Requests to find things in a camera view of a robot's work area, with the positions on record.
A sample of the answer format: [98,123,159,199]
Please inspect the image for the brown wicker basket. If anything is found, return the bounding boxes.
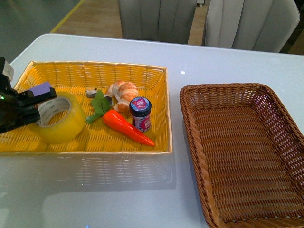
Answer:
[180,83,304,228]

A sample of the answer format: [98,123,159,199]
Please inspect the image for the toy croissant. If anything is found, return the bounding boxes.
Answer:
[105,80,138,113]

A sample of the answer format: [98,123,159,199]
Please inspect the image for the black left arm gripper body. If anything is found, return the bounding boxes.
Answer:
[0,57,24,133]

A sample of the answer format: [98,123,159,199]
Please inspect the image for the grey upholstered chair left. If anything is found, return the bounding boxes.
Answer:
[118,0,197,44]

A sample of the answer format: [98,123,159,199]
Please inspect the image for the purple foam block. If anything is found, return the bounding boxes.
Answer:
[29,82,51,97]

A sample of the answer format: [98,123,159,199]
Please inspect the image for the small grey toy figure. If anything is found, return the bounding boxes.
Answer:
[85,88,113,106]

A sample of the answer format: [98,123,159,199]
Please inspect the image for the yellow wicker basket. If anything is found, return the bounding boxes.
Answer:
[0,61,173,155]

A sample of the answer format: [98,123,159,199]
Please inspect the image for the small jar with blue lid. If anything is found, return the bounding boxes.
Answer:
[129,96,152,132]

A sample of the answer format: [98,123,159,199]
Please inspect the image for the grey upholstered chair right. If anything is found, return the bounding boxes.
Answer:
[202,0,300,53]

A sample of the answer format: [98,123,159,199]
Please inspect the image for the orange toy carrot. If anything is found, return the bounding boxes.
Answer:
[86,90,155,146]

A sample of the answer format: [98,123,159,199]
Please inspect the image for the grey upholstered chair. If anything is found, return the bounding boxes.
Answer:
[118,0,197,44]
[202,0,300,53]

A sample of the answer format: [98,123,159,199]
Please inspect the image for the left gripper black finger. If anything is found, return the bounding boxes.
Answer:
[18,87,57,105]
[21,108,41,125]

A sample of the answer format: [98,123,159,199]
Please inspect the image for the clear packing tape roll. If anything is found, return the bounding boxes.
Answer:
[28,92,86,144]

